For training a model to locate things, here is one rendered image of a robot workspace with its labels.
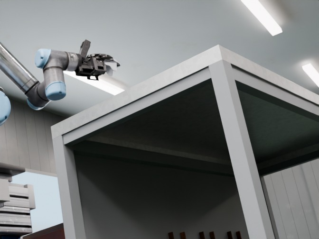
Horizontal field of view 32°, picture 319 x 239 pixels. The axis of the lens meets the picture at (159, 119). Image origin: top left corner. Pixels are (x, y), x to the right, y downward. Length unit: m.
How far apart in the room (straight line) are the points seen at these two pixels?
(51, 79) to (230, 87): 0.91
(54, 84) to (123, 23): 3.98
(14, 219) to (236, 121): 0.97
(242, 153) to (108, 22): 4.74
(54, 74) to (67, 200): 0.62
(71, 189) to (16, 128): 5.77
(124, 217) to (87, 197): 0.17
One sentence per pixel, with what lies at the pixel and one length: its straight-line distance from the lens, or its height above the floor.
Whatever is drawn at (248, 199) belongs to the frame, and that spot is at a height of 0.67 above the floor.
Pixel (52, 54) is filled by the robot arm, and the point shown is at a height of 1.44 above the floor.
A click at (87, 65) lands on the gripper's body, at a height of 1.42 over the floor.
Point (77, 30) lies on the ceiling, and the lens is 5.98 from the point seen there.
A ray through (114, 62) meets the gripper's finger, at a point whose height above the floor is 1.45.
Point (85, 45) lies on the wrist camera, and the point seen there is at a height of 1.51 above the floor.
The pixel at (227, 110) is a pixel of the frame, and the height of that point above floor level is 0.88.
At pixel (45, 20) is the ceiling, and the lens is 5.73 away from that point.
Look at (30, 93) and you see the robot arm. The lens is 2.16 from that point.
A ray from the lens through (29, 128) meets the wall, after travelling 7.54.
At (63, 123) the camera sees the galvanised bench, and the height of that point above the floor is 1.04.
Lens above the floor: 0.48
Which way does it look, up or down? 19 degrees up
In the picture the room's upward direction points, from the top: 11 degrees counter-clockwise
